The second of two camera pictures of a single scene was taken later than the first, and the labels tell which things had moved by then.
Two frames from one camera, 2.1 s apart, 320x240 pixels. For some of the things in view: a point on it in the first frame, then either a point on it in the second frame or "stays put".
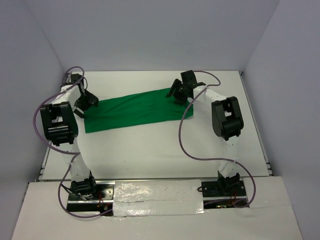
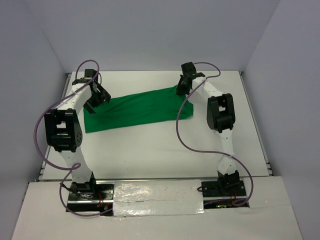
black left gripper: (93, 99) -> (105, 96)
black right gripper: (177, 83) -> (180, 91)
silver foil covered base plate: (155, 197) stays put
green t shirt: (134, 109) stays put
